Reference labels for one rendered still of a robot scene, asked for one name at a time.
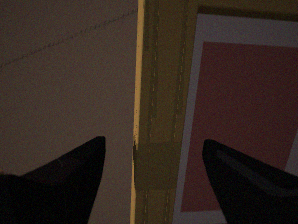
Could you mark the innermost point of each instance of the olive-brown picture frame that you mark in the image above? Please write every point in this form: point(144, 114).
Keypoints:
point(225, 70)

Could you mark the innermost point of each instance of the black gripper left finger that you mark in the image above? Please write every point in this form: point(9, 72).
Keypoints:
point(62, 191)

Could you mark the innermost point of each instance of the brown flat board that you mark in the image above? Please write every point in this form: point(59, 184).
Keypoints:
point(67, 75)

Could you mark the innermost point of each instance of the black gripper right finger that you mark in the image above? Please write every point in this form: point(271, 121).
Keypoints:
point(248, 191)

